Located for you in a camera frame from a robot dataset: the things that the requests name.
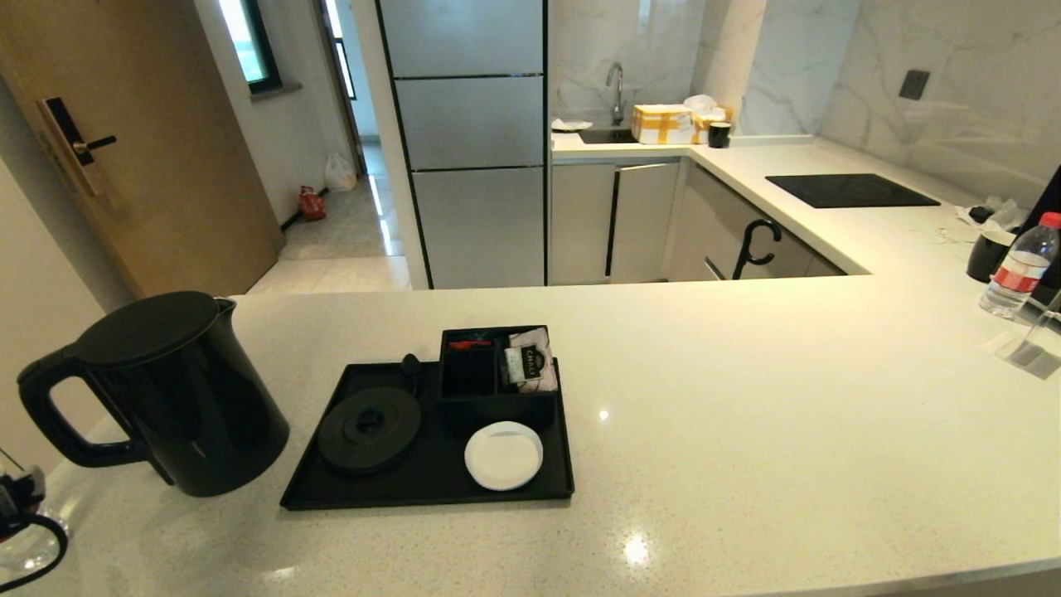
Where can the dark kitchen sink basin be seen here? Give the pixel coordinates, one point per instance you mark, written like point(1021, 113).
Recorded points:
point(609, 136)

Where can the large yellow taped carton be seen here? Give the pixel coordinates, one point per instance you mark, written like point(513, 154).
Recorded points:
point(663, 124)

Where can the white plastic bag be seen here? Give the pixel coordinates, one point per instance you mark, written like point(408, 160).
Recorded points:
point(341, 174)

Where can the red bag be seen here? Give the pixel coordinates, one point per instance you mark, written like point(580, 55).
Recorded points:
point(313, 204)

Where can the white crumpled tissue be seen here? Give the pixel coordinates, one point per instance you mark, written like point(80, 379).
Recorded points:
point(1007, 215)

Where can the silver refrigerator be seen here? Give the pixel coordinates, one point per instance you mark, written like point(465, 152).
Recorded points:
point(472, 124)

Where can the black compartment organizer box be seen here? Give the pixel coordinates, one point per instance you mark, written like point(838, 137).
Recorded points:
point(468, 373)

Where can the brown wooden door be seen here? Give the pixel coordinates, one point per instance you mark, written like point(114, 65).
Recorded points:
point(166, 166)

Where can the chrome kitchen faucet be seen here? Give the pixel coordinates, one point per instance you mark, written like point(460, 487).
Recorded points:
point(618, 98)

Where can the black gold door lock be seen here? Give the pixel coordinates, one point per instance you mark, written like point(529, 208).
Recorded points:
point(66, 133)

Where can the black induction cooktop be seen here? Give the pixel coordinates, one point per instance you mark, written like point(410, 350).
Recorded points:
point(850, 191)

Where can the red sachet packet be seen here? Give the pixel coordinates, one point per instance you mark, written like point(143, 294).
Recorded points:
point(468, 342)

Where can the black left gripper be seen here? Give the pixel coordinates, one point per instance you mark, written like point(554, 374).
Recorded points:
point(18, 512)

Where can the clear acrylic stand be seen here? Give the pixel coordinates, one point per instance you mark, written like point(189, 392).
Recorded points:
point(1032, 356)

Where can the white tea bag packet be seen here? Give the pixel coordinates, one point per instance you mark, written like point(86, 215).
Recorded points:
point(535, 361)

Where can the black mug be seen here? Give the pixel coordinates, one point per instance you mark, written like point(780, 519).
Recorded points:
point(986, 258)

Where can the small black gadget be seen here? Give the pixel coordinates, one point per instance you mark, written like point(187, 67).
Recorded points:
point(981, 213)

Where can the black rectangular serving tray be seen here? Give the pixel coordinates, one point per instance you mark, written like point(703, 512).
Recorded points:
point(431, 489)

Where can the black round kettle base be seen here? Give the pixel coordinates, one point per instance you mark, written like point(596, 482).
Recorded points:
point(369, 431)

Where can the grey kitchen base cabinets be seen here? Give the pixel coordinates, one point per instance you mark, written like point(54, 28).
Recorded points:
point(646, 222)

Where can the black electric kettle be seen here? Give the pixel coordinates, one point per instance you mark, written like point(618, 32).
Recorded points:
point(199, 414)

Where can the white tall cabinet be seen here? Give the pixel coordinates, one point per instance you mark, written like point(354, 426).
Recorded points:
point(33, 290)

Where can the dark wall socket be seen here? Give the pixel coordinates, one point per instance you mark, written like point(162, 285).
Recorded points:
point(914, 85)

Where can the white shallow dish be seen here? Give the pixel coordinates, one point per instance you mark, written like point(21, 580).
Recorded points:
point(572, 125)

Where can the white crumpled bag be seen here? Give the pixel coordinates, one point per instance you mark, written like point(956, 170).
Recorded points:
point(701, 104)

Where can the white round coaster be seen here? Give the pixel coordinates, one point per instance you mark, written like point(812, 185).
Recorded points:
point(504, 456)

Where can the narrow dark framed hallway window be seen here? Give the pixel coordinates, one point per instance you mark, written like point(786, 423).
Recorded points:
point(341, 58)

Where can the small black cup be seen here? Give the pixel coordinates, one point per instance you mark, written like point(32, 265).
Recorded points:
point(719, 136)

